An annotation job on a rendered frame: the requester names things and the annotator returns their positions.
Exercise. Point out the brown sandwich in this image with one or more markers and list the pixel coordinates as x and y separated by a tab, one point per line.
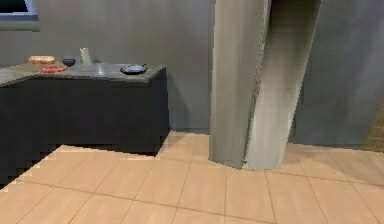
41	59

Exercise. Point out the grey fridge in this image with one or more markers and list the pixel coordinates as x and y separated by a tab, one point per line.
233	83

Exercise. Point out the black frying pan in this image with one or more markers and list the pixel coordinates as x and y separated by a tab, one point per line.
133	69

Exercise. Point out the black kitchen counter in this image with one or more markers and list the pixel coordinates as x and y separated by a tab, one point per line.
83	110

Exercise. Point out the pale paper towel roll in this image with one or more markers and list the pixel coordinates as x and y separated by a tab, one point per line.
85	56

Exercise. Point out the dark blue bowl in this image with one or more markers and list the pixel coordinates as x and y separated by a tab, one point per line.
69	62

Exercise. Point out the red round food plate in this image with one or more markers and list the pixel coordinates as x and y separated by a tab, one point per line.
53	69

